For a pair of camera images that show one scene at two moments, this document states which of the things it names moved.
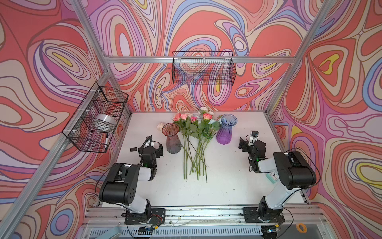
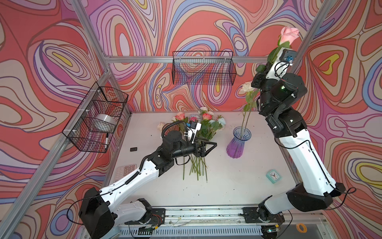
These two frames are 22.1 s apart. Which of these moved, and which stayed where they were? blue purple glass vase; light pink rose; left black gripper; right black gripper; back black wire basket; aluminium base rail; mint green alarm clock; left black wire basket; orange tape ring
Moved: light pink rose; left black gripper; right black gripper; blue purple glass vase
Stayed: aluminium base rail; orange tape ring; back black wire basket; left black wire basket; mint green alarm clock
